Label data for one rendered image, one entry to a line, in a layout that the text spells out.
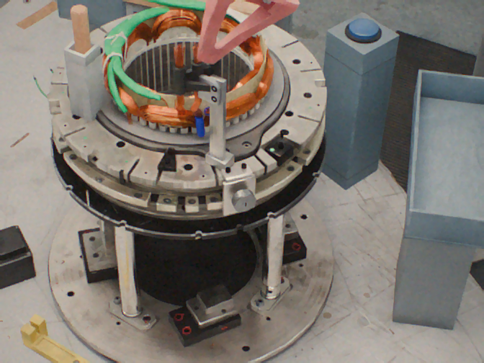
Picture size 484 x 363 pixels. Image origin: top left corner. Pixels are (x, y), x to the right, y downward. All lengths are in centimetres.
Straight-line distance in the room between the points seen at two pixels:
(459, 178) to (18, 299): 60
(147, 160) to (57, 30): 77
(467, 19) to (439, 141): 208
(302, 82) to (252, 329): 33
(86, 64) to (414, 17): 227
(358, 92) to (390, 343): 34
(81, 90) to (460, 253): 49
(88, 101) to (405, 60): 202
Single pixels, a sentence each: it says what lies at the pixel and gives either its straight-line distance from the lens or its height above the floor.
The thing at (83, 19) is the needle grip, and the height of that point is 122.
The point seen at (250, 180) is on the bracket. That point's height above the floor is 109.
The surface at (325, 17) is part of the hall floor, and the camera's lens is 319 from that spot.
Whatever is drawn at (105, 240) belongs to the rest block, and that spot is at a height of 87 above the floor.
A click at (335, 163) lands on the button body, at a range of 146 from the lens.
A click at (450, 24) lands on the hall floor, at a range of 323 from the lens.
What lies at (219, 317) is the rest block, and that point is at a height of 83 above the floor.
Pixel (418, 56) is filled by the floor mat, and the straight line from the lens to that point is 305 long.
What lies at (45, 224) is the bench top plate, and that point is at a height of 78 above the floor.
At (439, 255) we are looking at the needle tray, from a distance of 121.
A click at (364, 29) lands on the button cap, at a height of 104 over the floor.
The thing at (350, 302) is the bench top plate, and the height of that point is 78.
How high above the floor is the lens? 181
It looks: 44 degrees down
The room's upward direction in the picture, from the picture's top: 2 degrees clockwise
